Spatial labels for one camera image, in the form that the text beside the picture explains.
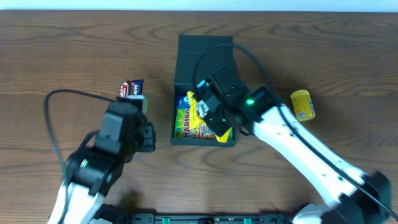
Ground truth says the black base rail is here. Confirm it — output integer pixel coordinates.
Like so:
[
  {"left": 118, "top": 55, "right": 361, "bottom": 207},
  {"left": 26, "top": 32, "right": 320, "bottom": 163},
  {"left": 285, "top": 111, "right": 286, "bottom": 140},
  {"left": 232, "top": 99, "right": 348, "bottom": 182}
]
[{"left": 129, "top": 213, "right": 290, "bottom": 224}]

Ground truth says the black open box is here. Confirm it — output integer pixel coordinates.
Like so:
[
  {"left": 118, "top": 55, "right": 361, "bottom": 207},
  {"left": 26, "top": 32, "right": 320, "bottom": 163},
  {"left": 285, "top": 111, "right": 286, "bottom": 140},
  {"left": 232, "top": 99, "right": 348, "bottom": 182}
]
[{"left": 170, "top": 34, "right": 236, "bottom": 147}]

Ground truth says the Haribo worms candy bag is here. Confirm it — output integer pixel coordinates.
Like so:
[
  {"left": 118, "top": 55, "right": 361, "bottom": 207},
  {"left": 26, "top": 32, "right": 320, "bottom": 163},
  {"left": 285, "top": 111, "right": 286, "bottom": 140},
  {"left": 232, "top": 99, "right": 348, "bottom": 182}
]
[{"left": 174, "top": 108, "right": 216, "bottom": 140}]

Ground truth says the yellow Hacks candy bag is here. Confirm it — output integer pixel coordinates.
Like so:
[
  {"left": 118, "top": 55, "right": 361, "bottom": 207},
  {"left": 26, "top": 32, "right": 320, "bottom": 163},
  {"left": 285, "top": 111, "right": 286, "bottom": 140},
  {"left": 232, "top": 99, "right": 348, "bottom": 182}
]
[{"left": 187, "top": 91, "right": 233, "bottom": 143}]

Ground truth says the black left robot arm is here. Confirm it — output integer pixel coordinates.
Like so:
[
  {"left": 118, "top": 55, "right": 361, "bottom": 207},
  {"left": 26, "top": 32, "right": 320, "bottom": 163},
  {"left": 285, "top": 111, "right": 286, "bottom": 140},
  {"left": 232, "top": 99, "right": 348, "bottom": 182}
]
[{"left": 49, "top": 96, "right": 155, "bottom": 223}]

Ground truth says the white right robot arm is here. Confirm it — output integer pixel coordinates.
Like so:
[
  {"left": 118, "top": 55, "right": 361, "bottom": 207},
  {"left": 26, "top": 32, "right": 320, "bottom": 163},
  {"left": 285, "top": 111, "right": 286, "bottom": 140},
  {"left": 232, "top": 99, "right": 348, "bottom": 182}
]
[{"left": 194, "top": 81, "right": 397, "bottom": 223}]

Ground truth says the yellow plastic jar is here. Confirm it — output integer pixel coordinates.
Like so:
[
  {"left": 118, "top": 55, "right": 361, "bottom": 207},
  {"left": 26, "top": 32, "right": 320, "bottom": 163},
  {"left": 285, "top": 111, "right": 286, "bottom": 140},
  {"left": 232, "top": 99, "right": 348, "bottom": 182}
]
[{"left": 290, "top": 90, "right": 316, "bottom": 121}]

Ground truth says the red green KitKat bar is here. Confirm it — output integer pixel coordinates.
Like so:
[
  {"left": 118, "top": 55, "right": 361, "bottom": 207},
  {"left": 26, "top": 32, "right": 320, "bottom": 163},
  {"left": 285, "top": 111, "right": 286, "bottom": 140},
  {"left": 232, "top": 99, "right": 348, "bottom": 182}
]
[{"left": 119, "top": 80, "right": 131, "bottom": 98}]

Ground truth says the blue Dairy Milk bar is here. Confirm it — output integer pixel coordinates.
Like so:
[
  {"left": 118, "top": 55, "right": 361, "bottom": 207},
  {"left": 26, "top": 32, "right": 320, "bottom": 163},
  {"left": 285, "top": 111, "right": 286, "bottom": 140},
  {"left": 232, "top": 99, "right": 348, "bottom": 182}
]
[{"left": 130, "top": 79, "right": 144, "bottom": 95}]

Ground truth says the blue Oreo cookie pack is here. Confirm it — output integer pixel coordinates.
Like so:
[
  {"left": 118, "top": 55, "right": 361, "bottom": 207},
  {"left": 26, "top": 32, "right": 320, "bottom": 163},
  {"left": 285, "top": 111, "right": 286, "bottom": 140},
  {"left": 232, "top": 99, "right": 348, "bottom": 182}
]
[{"left": 175, "top": 94, "right": 190, "bottom": 109}]

